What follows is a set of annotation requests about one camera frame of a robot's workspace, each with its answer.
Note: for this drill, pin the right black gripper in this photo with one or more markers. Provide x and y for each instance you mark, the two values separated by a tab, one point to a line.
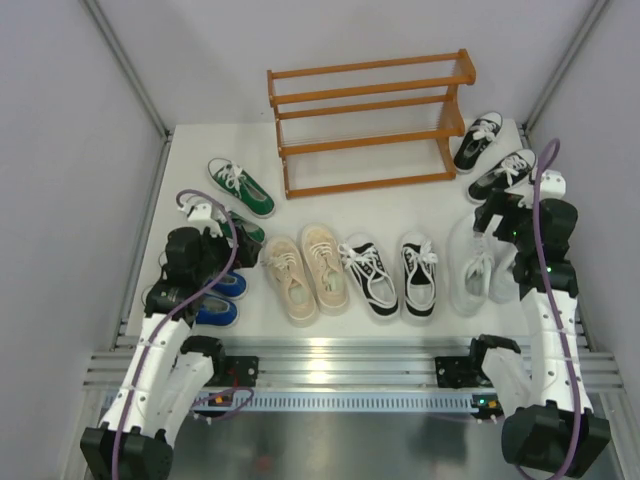
502	204

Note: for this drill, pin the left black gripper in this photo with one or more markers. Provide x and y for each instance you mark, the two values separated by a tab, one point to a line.
246	252

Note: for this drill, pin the green sneaker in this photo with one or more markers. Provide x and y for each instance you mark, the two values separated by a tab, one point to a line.
252	230
234	180

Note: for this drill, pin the beige sneaker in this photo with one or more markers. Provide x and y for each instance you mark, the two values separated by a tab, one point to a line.
285	268
320	251

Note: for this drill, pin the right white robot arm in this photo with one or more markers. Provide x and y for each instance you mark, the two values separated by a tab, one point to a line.
549	422

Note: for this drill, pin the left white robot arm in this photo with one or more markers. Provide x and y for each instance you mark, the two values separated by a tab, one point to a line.
135	438

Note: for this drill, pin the orange wooden shoe shelf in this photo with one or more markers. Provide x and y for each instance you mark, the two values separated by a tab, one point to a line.
450	121

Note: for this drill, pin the blue sneaker far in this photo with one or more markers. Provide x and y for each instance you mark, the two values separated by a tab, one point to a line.
232	285

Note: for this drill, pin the blue sneaker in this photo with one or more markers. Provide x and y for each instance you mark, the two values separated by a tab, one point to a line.
232	285
217	312

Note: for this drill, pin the black canvas sneaker near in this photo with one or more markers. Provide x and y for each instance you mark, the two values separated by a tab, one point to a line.
508	172

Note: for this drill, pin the black canvas sneaker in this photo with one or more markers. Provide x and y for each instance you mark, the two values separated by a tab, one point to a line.
508	172
482	133

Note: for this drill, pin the white sneaker left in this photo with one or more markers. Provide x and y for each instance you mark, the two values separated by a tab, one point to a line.
470	262

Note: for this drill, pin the white sneaker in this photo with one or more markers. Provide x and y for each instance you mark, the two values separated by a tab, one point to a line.
470	262
503	288

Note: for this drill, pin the white sneaker right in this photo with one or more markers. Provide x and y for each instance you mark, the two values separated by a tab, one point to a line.
503	288

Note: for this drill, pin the blue sneaker near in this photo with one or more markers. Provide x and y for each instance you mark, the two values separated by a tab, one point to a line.
217	312

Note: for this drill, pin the black canvas sneaker far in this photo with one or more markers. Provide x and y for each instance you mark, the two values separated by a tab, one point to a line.
482	133

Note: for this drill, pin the black white-striped sneaker right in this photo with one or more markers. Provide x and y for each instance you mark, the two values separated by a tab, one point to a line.
419	263

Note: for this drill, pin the black white-striped sneaker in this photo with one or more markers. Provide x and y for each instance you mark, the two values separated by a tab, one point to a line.
361	259
419	263

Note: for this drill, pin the black white-striped sneaker left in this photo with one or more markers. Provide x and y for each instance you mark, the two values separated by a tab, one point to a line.
361	259

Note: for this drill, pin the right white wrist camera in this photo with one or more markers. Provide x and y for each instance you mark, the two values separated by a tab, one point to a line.
552	186

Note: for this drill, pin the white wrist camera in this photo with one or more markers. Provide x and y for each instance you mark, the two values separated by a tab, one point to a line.
205	216
552	186

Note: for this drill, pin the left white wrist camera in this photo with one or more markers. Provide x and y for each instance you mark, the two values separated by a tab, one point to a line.
205	216

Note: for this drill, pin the aluminium rail base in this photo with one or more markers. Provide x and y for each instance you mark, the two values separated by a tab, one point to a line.
348	364

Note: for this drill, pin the perforated cable duct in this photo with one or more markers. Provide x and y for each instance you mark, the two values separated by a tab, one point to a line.
412	402

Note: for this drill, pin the right aluminium frame post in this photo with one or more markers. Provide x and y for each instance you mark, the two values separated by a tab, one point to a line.
578	40

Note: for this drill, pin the aluminium frame post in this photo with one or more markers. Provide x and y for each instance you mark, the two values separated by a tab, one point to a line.
108	34
578	40

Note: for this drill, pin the left aluminium frame post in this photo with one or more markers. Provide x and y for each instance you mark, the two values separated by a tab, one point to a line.
108	34

